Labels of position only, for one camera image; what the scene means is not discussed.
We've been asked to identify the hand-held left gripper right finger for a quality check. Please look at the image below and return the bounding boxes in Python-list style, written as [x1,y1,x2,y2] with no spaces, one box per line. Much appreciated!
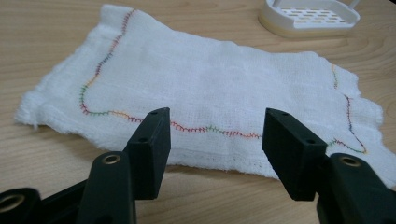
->
[262,107,396,224]

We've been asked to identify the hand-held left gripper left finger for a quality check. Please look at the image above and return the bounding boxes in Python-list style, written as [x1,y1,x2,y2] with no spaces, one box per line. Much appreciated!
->
[75,106,172,224]

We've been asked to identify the white soap dish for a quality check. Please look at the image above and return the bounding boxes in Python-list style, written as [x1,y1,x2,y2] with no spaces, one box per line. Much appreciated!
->
[258,0,361,39]

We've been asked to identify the white cloth with colourful stitching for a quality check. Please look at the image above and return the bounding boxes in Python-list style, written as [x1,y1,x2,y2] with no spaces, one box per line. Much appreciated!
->
[14,4,396,189]

